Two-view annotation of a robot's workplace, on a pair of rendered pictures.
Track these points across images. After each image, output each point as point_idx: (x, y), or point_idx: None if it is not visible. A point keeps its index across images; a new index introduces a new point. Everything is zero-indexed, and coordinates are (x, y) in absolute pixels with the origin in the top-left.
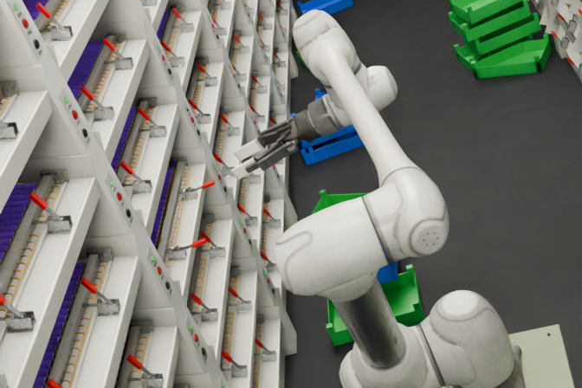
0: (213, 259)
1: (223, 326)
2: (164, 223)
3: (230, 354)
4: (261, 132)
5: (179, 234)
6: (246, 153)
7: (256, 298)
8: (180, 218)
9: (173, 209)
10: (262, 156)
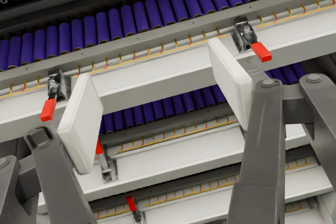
0: (238, 131)
1: (203, 179)
2: (131, 36)
3: (166, 202)
4: (307, 84)
5: (126, 69)
6: (221, 81)
7: (291, 199)
8: (164, 52)
9: (175, 31)
10: (36, 168)
